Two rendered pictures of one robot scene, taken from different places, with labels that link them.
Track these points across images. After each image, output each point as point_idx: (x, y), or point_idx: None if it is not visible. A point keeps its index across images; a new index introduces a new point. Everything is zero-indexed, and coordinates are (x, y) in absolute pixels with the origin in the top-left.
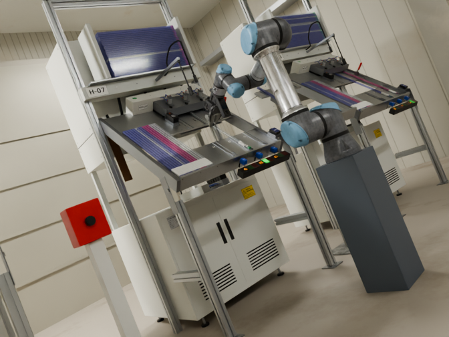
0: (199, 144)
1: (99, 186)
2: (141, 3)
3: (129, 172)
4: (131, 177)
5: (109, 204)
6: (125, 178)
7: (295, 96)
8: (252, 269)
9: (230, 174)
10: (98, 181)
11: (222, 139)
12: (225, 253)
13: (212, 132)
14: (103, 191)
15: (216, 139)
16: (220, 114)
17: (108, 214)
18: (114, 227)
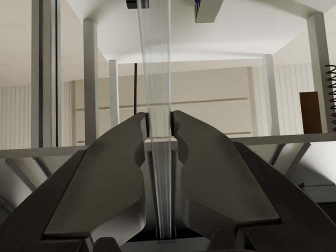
0: (98, 130)
1: (276, 120)
2: None
3: (301, 108)
4: (300, 96)
5: (269, 91)
6: (315, 98)
7: None
8: None
9: (57, 8)
10: (275, 128)
11: (36, 110)
12: None
13: (60, 143)
14: (271, 111)
15: (55, 117)
16: (51, 218)
17: (274, 77)
18: (271, 58)
